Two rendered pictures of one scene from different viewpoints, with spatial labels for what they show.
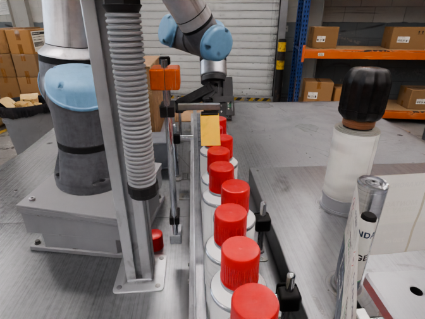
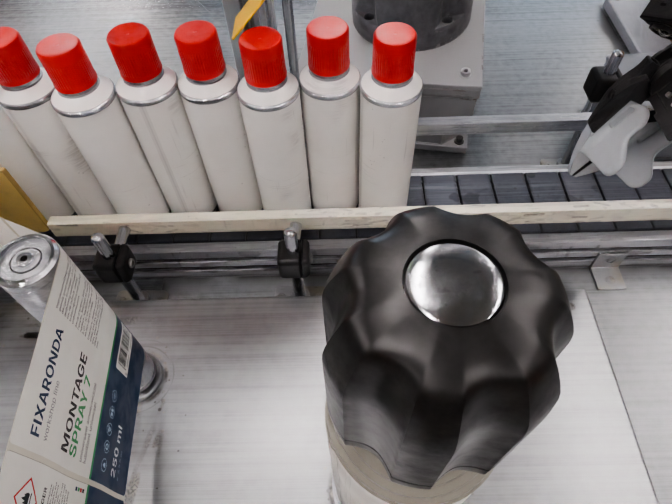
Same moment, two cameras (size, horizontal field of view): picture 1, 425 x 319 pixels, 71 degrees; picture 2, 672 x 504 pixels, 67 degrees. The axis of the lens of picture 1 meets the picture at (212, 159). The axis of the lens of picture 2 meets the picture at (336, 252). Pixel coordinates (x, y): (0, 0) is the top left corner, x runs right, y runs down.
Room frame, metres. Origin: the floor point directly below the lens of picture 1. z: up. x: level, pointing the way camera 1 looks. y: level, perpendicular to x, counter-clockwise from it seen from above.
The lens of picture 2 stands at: (0.53, -0.36, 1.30)
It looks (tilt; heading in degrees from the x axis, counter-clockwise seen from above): 55 degrees down; 95
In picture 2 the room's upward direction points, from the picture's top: 3 degrees counter-clockwise
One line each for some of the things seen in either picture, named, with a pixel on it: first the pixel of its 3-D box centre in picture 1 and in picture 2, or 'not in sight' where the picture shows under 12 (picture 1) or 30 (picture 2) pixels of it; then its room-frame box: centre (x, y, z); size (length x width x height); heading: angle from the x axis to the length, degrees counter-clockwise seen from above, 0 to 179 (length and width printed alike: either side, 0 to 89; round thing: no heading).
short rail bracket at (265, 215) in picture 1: (261, 227); (297, 267); (0.47, -0.10, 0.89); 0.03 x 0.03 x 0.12; 4
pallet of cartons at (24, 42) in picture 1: (35, 75); not in sight; (4.07, 2.35, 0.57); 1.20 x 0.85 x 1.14; 175
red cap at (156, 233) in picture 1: (154, 239); not in sight; (0.48, 0.12, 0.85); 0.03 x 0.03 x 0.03
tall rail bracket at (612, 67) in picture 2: (183, 150); (595, 128); (0.79, 0.08, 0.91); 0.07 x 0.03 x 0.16; 94
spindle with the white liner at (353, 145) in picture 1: (353, 143); (408, 429); (0.56, -0.29, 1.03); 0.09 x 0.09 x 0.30
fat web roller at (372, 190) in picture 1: (358, 238); (92, 330); (0.34, -0.21, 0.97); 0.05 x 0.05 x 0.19
